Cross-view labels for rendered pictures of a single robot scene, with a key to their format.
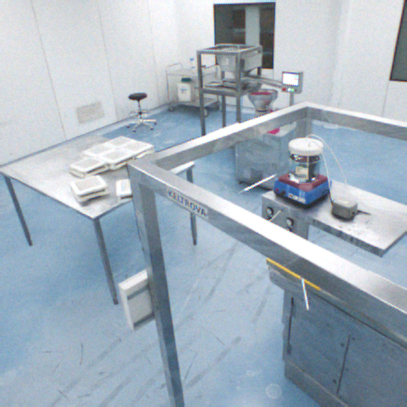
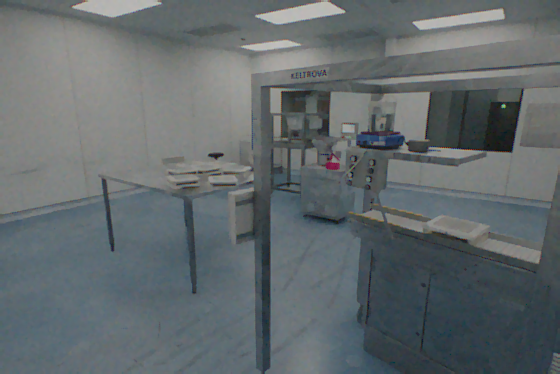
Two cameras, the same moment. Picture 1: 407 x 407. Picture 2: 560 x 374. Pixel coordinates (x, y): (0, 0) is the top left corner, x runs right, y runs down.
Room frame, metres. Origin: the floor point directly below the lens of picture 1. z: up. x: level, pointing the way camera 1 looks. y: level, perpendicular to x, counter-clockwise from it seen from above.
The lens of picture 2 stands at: (-0.34, 0.26, 1.55)
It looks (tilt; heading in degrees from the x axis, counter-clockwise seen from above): 14 degrees down; 357
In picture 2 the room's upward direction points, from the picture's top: straight up
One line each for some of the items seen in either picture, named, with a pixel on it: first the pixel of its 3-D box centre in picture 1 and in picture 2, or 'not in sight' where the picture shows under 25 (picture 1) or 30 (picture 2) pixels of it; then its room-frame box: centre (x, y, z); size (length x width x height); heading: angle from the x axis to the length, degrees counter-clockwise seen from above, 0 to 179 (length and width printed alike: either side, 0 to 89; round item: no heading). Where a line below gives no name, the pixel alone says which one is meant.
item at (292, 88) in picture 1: (291, 98); not in sight; (4.31, -1.08, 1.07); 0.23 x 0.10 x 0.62; 51
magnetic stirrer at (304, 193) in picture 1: (301, 185); (379, 139); (1.57, -0.47, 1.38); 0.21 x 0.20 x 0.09; 129
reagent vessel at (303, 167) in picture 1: (304, 158); (381, 115); (1.57, -0.47, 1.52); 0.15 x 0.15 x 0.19
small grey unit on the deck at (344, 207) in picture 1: (342, 206); (416, 145); (1.38, -0.60, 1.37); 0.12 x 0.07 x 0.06; 39
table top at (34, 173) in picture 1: (94, 167); (185, 176); (3.14, 0.99, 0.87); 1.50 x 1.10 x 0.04; 49
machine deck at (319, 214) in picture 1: (339, 206); (412, 152); (1.46, -0.62, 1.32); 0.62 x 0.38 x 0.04; 39
